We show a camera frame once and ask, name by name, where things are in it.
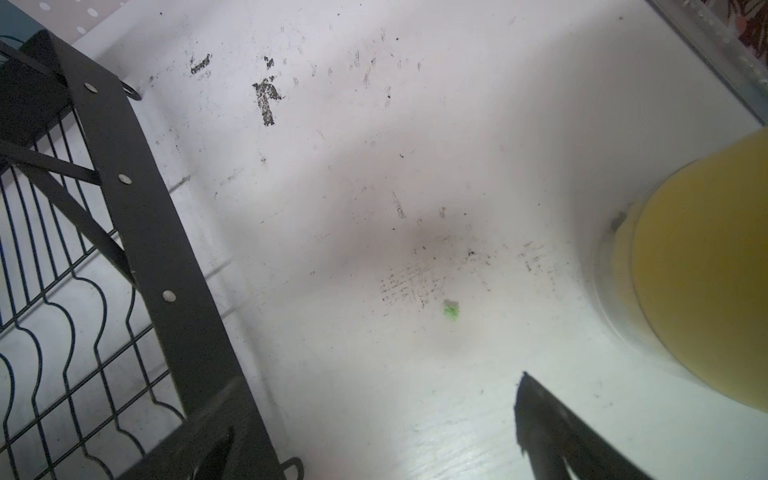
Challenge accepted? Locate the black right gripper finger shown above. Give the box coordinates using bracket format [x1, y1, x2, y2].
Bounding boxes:
[514, 373, 649, 479]

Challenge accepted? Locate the yellow marker cup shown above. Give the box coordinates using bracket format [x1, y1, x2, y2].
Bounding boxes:
[591, 130, 767, 411]

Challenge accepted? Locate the black wire dish rack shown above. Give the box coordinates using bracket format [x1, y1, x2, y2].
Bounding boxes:
[1, 29, 305, 479]

